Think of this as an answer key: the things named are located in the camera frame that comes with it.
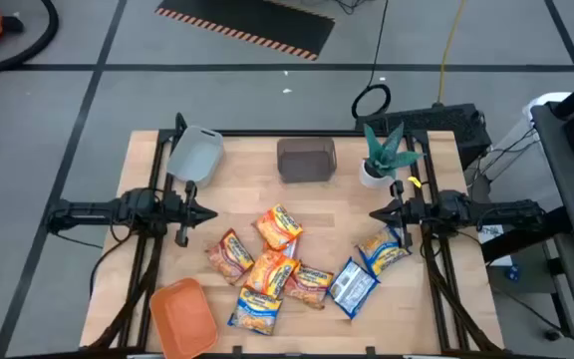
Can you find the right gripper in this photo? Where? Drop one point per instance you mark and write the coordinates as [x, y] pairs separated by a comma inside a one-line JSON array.
[[414, 212]]

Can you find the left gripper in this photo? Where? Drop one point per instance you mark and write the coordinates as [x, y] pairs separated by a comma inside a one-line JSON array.
[[182, 213]]

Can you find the blue Maruchan noodle packet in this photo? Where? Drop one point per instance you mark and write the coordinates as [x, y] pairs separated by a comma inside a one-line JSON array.
[[381, 249], [255, 311], [352, 288]]

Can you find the red Maruchan noodle packet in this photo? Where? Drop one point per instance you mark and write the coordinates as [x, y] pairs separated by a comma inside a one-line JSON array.
[[309, 286], [229, 256]]

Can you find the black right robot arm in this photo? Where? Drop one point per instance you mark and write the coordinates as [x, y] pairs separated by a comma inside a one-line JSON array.
[[506, 209]]

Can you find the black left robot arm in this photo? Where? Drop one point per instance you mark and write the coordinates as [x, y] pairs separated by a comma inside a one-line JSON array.
[[92, 209]]

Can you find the white plant pot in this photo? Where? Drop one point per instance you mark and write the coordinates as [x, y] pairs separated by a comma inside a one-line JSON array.
[[369, 180]]

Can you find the yellow tag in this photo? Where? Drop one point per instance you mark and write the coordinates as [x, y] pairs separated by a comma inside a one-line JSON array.
[[415, 181]]

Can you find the grey plastic bin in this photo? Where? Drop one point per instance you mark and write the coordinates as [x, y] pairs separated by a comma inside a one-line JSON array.
[[195, 159]]

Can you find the green snake plant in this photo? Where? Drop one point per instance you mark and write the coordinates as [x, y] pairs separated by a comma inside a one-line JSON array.
[[384, 154]]

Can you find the brown plastic bin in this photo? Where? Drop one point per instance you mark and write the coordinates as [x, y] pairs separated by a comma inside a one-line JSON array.
[[307, 164]]

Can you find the black computer case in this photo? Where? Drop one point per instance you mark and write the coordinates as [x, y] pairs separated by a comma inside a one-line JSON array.
[[431, 122]]

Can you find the orange plastic bin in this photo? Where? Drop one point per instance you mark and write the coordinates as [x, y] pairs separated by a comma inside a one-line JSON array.
[[182, 319]]

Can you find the white paper sheet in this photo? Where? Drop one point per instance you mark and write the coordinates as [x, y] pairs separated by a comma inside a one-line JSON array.
[[491, 232]]

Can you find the black desk leg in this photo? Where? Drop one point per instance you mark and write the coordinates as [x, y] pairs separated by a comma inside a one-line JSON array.
[[521, 239]]

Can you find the small blue object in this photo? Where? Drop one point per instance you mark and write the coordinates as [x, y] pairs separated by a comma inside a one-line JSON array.
[[513, 273]]

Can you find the grey desk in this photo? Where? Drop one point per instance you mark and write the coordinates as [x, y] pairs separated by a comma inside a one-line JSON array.
[[571, 189]]

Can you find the white waste bin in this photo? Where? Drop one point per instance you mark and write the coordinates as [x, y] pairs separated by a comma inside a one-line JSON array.
[[541, 102]]

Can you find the black hazard-striped floor mat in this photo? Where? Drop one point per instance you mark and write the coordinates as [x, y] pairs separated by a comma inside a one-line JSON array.
[[247, 22]]

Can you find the black caster wheel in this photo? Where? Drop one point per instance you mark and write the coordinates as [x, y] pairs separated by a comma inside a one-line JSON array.
[[552, 335]]

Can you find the black aluminium table frame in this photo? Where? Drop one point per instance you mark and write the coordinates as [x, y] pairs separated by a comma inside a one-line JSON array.
[[317, 133]]

